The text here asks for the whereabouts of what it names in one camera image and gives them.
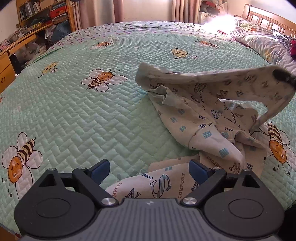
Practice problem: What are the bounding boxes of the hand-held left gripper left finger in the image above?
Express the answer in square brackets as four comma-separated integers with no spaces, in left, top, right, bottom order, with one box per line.
[35,159,119,208]

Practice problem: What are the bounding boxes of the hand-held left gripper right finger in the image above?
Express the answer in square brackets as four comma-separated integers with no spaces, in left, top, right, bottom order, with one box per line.
[180,159,262,208]

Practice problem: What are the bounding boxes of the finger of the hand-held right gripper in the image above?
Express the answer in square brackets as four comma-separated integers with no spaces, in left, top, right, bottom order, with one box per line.
[272,68,296,88]

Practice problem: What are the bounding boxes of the white letter-print pajama pants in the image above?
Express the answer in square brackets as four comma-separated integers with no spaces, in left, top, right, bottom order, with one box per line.
[135,62,296,132]

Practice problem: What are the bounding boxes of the white motorcycle-print pajama shirt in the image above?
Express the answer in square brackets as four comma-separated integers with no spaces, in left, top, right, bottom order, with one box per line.
[105,86,269,200]

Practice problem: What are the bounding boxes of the dark patterned cloth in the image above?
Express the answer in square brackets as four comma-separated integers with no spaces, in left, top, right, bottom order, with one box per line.
[270,29,296,54]

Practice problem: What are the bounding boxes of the floral pillow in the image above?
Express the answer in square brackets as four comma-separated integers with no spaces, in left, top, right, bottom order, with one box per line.
[231,16,296,67]

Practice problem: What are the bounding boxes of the wooden headboard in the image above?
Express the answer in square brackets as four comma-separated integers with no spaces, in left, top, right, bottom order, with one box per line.
[242,3,296,39]

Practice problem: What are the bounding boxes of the green bee-print quilt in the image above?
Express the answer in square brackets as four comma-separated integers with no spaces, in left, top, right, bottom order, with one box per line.
[0,21,296,234]

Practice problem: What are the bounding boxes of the wooden desk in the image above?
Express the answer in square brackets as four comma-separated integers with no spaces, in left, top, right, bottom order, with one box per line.
[0,23,56,93]

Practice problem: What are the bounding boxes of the blue cloth bundle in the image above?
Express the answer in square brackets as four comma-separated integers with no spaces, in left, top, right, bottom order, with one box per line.
[52,21,72,43]

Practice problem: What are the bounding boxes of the wooden bookshelf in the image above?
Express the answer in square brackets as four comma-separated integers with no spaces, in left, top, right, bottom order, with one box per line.
[16,0,77,33]

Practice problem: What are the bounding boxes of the red box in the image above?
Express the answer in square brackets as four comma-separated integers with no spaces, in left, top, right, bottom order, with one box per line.
[50,8,67,19]

